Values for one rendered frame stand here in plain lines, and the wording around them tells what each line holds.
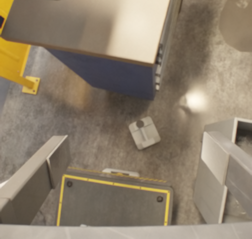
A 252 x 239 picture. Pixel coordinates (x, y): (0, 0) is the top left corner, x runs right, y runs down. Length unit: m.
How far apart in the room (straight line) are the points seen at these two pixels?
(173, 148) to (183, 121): 0.22
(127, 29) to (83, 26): 0.13
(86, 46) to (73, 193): 0.92
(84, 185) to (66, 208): 0.18
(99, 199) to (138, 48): 0.92
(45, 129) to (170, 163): 1.07
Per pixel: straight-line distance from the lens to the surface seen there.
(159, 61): 0.73
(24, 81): 1.71
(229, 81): 1.56
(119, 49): 0.50
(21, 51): 1.71
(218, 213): 0.94
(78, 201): 1.23
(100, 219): 1.22
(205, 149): 0.17
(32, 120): 1.75
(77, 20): 0.59
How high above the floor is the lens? 1.39
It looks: 78 degrees down
